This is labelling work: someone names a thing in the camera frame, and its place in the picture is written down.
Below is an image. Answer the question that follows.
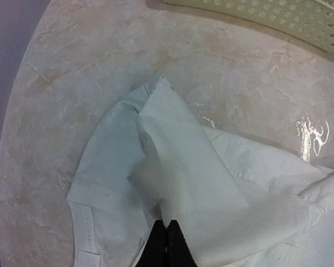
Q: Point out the green plastic basket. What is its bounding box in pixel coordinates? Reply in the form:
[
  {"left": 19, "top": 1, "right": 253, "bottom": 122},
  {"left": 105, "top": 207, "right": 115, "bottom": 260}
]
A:
[{"left": 165, "top": 0, "right": 334, "bottom": 52}]

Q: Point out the white cloth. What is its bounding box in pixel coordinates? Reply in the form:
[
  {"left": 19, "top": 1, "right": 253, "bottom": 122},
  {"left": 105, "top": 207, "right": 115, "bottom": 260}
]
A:
[{"left": 67, "top": 77, "right": 334, "bottom": 266}]

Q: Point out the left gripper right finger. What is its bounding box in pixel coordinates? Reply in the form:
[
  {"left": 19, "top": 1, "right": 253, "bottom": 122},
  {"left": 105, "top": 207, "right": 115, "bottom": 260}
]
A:
[{"left": 166, "top": 220, "right": 198, "bottom": 267}]

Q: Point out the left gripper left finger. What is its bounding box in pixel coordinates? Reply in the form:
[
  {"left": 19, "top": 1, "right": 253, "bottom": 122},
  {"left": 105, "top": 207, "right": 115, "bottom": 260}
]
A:
[{"left": 135, "top": 220, "right": 167, "bottom": 267}]

